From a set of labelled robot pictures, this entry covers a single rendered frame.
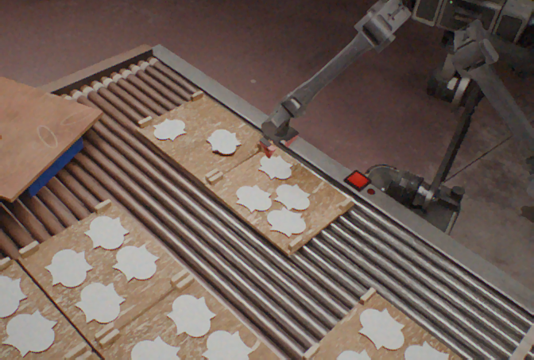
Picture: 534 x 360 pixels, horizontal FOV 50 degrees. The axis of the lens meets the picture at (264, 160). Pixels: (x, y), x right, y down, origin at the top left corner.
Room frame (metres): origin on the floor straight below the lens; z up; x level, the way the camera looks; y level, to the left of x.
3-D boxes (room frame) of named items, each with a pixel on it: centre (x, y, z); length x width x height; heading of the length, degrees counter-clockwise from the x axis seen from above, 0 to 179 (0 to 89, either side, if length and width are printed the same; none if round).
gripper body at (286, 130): (1.56, -0.04, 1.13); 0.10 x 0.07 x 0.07; 139
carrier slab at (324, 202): (1.42, -0.07, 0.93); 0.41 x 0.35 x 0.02; 50
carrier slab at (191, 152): (1.69, 0.25, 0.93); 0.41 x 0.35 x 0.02; 51
